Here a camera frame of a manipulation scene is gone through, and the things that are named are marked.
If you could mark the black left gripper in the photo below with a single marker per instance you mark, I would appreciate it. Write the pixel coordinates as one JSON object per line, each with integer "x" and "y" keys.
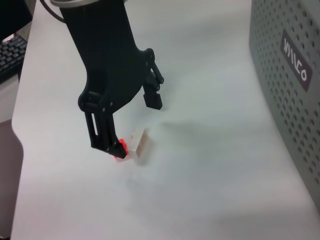
{"x": 107, "y": 70}

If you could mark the grey perforated storage bin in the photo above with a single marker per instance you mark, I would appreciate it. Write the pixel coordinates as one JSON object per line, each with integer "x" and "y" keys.
{"x": 287, "y": 87}

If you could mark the black keyboard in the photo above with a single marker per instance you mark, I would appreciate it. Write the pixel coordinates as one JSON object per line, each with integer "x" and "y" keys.
{"x": 11, "y": 57}

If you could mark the white long building block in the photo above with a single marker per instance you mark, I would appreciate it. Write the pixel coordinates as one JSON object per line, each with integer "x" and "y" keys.
{"x": 140, "y": 145}

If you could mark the black computer monitor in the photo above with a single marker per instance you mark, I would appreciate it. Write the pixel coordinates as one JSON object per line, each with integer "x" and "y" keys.
{"x": 15, "y": 17}

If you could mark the small red square block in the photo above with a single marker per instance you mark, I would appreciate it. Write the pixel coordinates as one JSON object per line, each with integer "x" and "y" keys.
{"x": 122, "y": 146}

